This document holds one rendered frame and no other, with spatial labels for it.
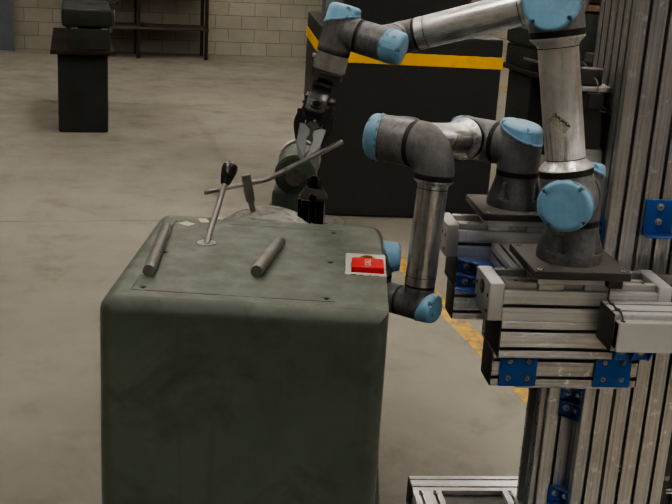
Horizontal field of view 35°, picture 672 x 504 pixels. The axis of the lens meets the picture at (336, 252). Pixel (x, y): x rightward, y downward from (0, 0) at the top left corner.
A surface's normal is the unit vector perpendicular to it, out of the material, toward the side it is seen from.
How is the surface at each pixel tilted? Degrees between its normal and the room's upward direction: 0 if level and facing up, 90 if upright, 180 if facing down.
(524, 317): 90
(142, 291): 0
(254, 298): 0
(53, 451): 0
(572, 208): 97
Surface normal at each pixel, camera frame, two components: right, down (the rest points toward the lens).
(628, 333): 0.10, 0.29
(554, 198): -0.33, 0.37
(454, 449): 0.06, -0.96
